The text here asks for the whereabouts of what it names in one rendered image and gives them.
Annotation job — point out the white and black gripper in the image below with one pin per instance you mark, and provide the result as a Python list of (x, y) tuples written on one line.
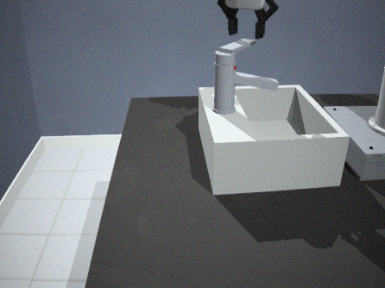
[(230, 6)]

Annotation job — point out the white rectangular basin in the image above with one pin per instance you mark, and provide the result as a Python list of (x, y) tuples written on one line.
[(295, 144)]

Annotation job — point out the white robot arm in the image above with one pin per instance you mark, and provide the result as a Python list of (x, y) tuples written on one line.
[(377, 122)]

